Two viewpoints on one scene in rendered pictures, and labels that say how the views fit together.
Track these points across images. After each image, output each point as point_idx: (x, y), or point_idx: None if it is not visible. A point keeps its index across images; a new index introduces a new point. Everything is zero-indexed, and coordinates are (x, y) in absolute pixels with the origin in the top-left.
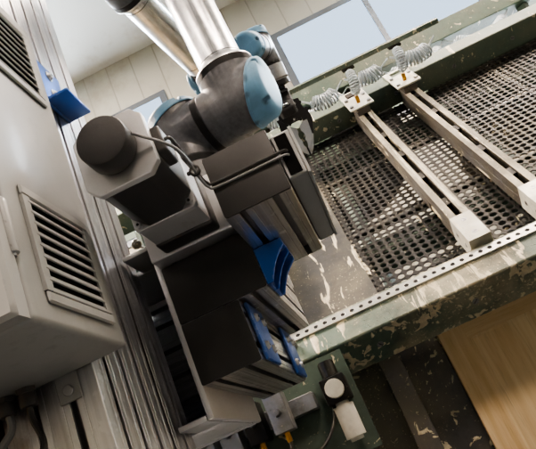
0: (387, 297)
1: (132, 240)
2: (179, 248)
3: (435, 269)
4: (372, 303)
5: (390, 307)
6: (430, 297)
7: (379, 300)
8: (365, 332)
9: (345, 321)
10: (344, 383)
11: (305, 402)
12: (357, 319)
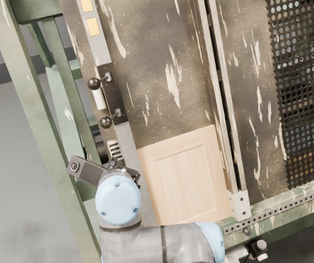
0: (300, 203)
1: (92, 84)
2: None
3: None
4: (291, 206)
5: (298, 210)
6: None
7: (296, 205)
8: (282, 225)
9: (275, 214)
10: (266, 252)
11: (243, 256)
12: (281, 215)
